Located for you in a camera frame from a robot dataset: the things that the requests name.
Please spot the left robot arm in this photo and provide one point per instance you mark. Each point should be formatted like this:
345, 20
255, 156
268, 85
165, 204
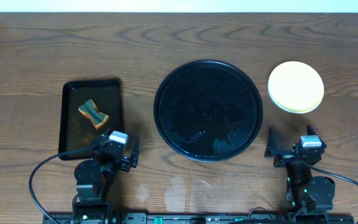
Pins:
95, 177

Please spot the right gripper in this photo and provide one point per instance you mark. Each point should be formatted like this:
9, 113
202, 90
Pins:
286, 157

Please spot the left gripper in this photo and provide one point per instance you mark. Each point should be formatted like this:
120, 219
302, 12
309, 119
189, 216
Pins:
117, 157

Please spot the orange green sponge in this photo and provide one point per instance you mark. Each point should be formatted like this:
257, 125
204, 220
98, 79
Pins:
90, 111

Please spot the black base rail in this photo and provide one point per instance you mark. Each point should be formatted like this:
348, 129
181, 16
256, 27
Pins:
143, 218

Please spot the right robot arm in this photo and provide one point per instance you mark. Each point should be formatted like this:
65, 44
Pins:
311, 196

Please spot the yellow plate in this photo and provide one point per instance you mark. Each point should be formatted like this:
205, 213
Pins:
296, 85

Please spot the black round tray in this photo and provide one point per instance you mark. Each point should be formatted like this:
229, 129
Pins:
208, 110

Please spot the light blue plate back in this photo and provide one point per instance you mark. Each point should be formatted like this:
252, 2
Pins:
292, 111

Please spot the black rectangular tray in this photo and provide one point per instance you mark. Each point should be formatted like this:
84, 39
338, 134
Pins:
76, 131

